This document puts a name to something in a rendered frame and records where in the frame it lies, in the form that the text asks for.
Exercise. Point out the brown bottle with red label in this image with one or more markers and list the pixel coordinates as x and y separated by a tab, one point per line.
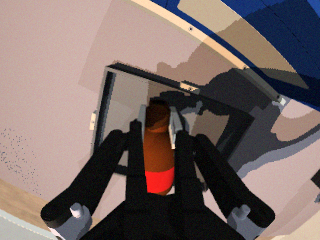
158	152

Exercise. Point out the blue divided crate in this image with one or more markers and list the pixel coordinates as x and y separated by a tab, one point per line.
278	39

